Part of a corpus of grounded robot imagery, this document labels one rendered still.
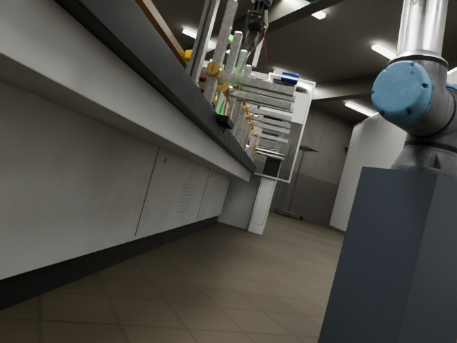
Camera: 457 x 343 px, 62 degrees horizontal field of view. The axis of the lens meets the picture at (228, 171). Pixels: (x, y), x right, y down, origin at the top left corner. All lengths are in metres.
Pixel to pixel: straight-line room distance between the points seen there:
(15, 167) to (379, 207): 0.93
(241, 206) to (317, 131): 7.89
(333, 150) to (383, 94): 11.35
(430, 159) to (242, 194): 3.33
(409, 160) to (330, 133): 11.15
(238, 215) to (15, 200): 3.56
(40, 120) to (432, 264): 1.01
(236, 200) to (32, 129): 3.57
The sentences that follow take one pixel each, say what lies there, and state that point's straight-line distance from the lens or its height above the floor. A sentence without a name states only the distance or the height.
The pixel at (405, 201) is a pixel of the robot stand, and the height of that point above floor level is 0.52.
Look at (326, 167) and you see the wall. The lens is 12.29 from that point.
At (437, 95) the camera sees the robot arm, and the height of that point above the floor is 0.78.
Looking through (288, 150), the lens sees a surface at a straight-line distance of 4.22.
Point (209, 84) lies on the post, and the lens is 1.48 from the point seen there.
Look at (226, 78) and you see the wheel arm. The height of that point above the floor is 0.83.
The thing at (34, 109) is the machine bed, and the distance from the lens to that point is 0.94.
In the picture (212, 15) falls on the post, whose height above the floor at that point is 0.93.
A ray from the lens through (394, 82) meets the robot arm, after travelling 1.09.
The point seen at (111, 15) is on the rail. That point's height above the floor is 0.64.
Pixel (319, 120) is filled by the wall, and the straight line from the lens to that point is 12.03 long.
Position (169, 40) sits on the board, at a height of 0.87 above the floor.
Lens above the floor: 0.44
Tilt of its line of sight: 2 degrees up
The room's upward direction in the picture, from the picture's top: 15 degrees clockwise
